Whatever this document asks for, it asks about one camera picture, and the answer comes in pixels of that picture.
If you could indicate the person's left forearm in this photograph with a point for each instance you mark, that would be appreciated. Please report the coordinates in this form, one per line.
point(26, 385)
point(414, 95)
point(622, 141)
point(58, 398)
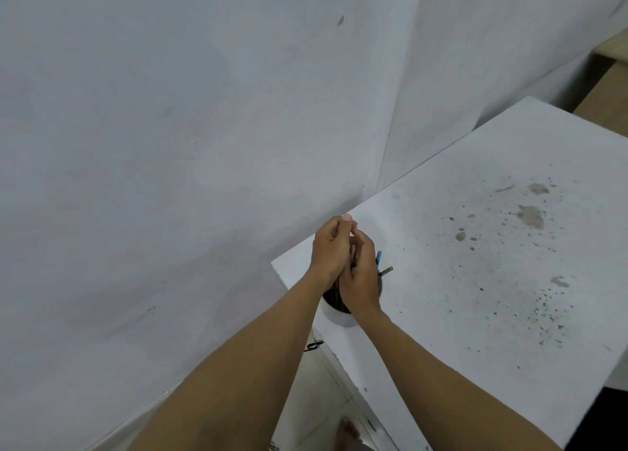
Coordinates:
point(235, 382)

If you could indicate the person's right hand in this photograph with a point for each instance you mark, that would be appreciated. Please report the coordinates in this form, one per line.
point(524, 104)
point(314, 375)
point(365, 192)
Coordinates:
point(360, 284)

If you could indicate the grey pencil cup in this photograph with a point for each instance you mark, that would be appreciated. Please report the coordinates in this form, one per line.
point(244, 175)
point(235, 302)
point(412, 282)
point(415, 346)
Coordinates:
point(338, 320)

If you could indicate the white desk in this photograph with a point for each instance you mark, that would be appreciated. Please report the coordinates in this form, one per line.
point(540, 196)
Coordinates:
point(490, 293)

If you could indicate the person's right forearm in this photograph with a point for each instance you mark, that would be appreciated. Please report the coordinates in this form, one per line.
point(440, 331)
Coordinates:
point(441, 396)

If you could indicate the person's left hand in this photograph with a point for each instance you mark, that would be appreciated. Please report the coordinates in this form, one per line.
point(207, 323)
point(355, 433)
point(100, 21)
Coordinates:
point(328, 254)

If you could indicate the brown wooden furniture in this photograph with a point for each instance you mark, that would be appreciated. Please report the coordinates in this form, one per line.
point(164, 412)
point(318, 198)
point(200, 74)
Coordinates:
point(608, 97)

